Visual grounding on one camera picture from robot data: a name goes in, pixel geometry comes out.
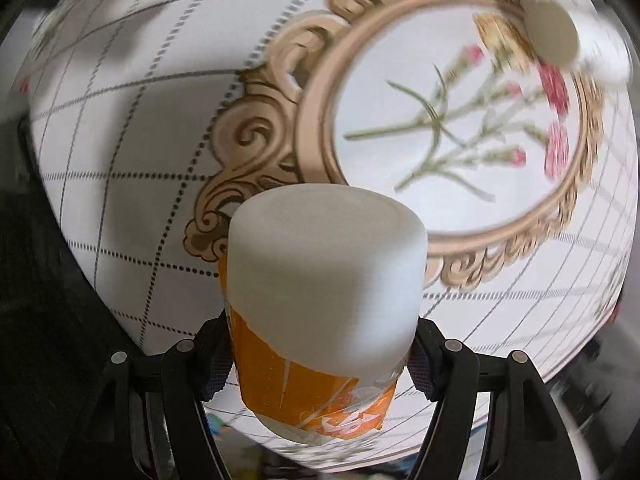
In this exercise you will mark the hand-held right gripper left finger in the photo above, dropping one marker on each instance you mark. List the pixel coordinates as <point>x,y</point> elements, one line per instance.
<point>216,371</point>

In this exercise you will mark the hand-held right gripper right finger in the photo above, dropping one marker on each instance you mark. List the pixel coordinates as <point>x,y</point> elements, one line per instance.
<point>421,370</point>

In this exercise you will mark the orange bottle with white cap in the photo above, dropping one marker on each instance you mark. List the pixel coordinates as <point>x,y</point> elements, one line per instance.
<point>325,310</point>

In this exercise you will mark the white cup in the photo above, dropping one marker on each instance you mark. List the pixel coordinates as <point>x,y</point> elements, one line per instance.
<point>570,40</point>

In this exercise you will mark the floral printed tablecloth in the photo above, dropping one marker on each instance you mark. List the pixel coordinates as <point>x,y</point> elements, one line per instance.
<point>200,125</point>

